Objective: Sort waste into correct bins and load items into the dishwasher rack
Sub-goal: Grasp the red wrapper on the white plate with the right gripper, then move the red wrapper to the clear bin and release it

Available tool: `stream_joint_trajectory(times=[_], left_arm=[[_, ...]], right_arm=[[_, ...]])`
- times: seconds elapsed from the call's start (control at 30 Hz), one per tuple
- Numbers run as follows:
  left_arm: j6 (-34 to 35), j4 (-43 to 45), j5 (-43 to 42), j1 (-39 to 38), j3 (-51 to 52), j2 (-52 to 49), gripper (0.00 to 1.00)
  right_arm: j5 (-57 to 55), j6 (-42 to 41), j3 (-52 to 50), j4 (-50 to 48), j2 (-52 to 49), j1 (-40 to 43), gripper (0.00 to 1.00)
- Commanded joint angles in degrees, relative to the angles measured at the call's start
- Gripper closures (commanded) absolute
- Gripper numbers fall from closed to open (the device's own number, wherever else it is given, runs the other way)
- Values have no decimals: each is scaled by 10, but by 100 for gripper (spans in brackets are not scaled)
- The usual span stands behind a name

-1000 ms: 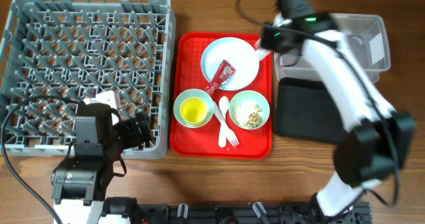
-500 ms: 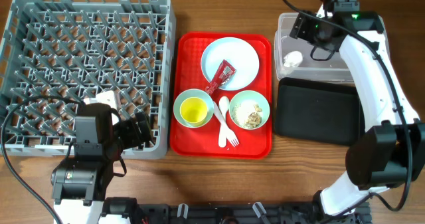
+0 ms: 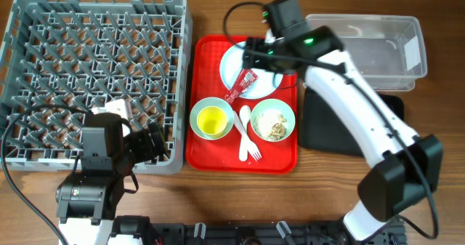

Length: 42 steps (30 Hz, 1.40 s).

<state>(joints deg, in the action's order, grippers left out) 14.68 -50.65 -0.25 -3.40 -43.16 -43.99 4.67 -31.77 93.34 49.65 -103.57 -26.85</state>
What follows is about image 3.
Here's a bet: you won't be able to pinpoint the red snack wrapper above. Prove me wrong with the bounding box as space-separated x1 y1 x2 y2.
225 69 258 104

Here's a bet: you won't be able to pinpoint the light green bowl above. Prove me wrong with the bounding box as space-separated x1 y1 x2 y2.
251 99 296 142
190 97 234 140

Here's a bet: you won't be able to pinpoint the food scraps rice and nuts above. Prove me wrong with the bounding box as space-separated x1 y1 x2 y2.
254 110 287 141

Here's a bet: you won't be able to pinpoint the yellow plastic cup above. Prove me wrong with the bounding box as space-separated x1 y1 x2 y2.
197 106 227 138

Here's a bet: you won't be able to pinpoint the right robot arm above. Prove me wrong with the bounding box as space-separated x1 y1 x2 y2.
243 0 442 244

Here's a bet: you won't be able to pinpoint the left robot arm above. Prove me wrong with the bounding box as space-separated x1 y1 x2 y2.
56 113 166 244

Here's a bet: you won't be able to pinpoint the grey dishwasher rack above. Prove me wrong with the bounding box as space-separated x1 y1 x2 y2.
1 0 193 174

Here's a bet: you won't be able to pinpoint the light blue plate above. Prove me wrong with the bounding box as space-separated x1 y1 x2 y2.
219 46 283 100

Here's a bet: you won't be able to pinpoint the white plastic spoon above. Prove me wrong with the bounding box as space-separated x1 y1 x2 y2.
239 105 251 162

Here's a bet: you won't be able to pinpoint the red serving tray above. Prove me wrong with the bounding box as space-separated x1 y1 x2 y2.
185 35 298 174

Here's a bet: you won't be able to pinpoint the black tray bin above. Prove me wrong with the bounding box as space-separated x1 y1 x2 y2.
300 87 405 158

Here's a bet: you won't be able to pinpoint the white plastic fork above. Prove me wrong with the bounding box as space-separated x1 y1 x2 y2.
234 112 262 161

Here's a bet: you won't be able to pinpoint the clear plastic bin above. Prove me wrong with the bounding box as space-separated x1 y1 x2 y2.
306 14 428 92

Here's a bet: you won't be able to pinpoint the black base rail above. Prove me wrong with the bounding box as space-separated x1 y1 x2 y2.
108 219 408 245

